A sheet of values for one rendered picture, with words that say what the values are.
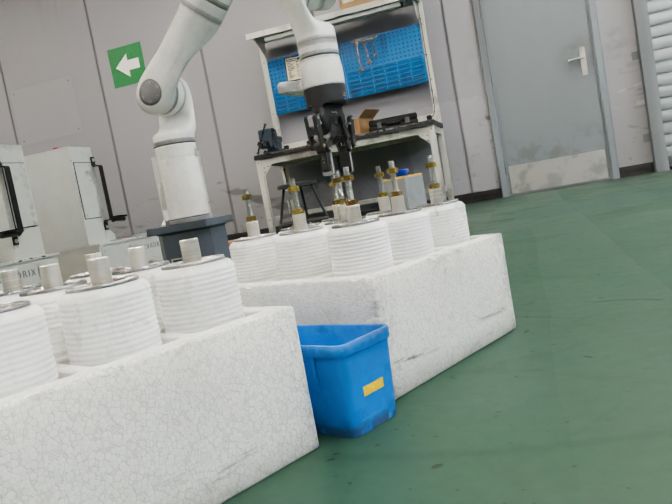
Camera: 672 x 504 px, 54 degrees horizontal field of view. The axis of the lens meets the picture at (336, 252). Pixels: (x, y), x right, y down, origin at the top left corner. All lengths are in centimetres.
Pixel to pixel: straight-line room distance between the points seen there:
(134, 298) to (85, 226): 306
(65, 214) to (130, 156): 366
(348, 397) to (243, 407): 15
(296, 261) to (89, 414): 50
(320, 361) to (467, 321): 36
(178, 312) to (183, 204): 73
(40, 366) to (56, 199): 320
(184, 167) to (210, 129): 550
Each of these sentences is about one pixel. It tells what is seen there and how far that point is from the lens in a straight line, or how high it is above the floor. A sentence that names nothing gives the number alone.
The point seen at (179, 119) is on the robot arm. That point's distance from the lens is 155.
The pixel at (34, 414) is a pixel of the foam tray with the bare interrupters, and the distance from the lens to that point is 64.
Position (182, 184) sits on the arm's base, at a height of 38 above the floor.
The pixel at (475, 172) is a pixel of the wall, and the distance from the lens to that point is 628.
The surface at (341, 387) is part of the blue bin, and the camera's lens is 84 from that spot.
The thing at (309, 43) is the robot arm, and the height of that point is 56.
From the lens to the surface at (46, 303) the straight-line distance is 81.
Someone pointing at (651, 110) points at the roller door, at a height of 52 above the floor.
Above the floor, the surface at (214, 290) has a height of 22.
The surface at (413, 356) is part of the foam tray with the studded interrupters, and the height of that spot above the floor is 5.
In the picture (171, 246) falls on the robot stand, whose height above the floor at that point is 25.
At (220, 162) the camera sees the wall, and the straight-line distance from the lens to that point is 693.
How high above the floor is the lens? 30
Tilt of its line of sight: 5 degrees down
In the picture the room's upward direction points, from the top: 10 degrees counter-clockwise
